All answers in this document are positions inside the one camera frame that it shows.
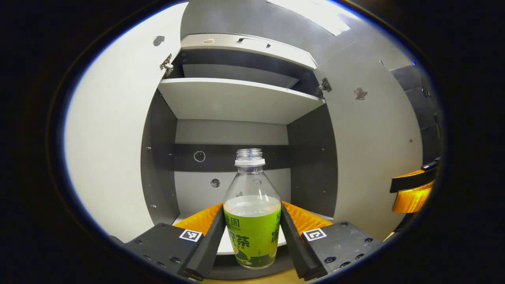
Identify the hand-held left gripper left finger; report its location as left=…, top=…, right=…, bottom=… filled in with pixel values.
left=110, top=203, right=226, bottom=281

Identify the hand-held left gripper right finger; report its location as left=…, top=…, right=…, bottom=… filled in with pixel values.
left=280, top=201, right=383, bottom=281

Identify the green label bottle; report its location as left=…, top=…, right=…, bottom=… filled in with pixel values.
left=223, top=148, right=282, bottom=269

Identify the white and grey cabinet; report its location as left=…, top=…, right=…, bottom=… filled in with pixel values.
left=140, top=34, right=340, bottom=280

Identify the metal door hinge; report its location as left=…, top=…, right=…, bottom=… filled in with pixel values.
left=160, top=54, right=174, bottom=77
left=316, top=78, right=332, bottom=99

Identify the white cabinet shelf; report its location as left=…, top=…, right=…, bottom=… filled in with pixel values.
left=158, top=78, right=326, bottom=125

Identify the black backdrop cloth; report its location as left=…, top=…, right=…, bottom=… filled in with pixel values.
left=391, top=65, right=442, bottom=164

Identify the large ceiling light panel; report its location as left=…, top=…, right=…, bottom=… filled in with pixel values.
left=266, top=0, right=363, bottom=37

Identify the black drawer handle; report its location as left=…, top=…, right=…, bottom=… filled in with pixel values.
left=238, top=37, right=271, bottom=49

